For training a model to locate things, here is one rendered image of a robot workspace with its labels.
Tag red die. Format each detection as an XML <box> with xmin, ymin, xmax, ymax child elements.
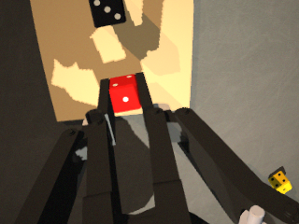
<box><xmin>109</xmin><ymin>74</ymin><xmax>141</xmax><ymax>113</ymax></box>

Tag black die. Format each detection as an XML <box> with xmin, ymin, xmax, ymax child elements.
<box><xmin>89</xmin><ymin>0</ymin><xmax>126</xmax><ymax>28</ymax></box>

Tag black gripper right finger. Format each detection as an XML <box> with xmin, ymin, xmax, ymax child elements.
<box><xmin>135</xmin><ymin>72</ymin><xmax>299</xmax><ymax>224</ymax></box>

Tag tan flat mat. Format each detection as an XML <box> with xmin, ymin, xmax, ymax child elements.
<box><xmin>30</xmin><ymin>0</ymin><xmax>193</xmax><ymax>121</ymax></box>

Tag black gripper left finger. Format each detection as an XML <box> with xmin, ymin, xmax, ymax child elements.
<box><xmin>14</xmin><ymin>78</ymin><xmax>122</xmax><ymax>224</ymax></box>

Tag yellow die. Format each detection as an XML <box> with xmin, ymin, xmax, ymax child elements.
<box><xmin>268</xmin><ymin>171</ymin><xmax>292</xmax><ymax>194</ymax></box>

